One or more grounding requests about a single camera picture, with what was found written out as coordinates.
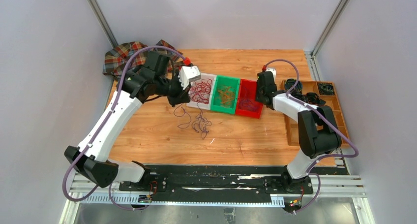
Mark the white plastic bin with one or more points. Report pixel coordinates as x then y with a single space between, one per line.
201 92

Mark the plaid cloth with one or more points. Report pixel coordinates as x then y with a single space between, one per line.
116 59

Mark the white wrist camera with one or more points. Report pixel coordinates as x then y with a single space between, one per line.
273 71
188 74

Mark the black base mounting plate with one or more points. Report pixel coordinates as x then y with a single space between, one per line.
217 176

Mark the aluminium corner post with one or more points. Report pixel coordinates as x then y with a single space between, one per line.
342 4
103 22

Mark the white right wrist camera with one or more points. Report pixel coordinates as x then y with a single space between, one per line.
273 71

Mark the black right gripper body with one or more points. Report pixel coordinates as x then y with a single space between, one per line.
259 93

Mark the aluminium frame rail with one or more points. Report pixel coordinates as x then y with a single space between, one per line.
323 186

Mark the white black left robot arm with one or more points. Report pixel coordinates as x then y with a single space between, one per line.
91 157

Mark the wooden compartment tray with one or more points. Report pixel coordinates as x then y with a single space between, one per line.
315 92

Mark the left aluminium corner post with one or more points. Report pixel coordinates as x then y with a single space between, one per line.
103 22

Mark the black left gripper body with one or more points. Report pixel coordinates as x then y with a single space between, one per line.
175 91

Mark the right aluminium corner post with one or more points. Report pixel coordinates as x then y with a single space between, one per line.
342 4

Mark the green plastic bin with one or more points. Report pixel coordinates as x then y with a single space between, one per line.
225 94

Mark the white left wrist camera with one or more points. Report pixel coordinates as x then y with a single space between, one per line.
188 74

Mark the red plastic bin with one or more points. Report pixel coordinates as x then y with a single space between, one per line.
246 104

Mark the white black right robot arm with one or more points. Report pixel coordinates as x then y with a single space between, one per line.
318 134

